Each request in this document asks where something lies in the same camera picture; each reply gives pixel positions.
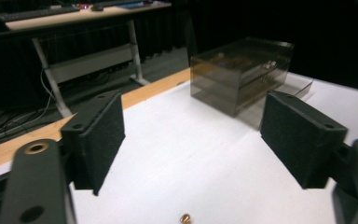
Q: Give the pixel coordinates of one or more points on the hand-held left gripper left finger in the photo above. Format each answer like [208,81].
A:
[94,137]

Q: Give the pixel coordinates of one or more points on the wooden desk with white legs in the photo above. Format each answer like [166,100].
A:
[84,37]

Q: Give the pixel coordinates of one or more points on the small brass screw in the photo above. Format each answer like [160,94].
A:
[185,218]

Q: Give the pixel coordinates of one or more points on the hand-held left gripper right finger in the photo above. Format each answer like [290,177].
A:
[298,140]

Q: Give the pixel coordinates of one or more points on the black computer mouse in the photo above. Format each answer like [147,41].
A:
[97,7]

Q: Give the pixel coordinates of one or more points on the black keyboard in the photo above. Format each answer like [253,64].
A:
[35,13]

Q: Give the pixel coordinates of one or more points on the smoked clear plastic drawer box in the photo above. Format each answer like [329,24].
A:
[239,74]

